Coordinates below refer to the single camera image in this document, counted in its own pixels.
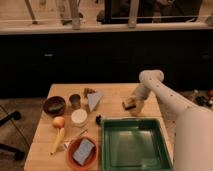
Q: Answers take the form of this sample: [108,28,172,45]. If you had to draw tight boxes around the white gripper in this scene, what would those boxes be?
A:
[131,83,151,117]

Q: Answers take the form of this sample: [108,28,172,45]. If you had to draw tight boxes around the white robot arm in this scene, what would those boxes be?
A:
[133,70,213,171]

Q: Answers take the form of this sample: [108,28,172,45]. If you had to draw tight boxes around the white paper cup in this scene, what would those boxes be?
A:
[71,109,87,127]

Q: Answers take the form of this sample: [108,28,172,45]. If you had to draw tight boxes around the small metal cup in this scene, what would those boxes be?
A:
[69,94,81,110]

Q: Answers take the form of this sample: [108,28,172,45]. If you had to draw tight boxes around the green plastic tray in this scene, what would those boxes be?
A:
[101,119,173,171]

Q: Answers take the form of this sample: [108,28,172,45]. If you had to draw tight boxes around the small black object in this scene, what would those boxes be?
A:
[96,115,102,125]

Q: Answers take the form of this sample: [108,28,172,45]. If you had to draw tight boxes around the blue triangular block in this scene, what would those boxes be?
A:
[87,91,103,111]

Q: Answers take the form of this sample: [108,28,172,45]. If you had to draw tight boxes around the brown small toy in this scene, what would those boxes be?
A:
[83,88,96,98]

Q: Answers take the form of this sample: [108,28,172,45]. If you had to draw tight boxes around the blue sponge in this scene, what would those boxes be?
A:
[73,138,95,165]

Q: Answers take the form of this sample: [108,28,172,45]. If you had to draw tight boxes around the orange bowl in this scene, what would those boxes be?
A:
[66,136,99,171]

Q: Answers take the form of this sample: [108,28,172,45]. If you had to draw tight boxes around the orange round fruit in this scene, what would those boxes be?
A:
[52,116,65,129]

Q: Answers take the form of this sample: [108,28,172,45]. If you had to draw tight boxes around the silver fork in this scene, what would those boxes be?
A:
[63,129,88,149]

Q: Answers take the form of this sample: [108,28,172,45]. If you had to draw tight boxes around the dark brown bowl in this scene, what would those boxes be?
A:
[43,96,66,116]

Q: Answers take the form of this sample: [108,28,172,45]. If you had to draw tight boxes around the yellow banana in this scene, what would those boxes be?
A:
[50,128,65,155]

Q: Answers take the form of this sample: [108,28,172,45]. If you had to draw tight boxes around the black chair base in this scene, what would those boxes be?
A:
[0,105,25,161]

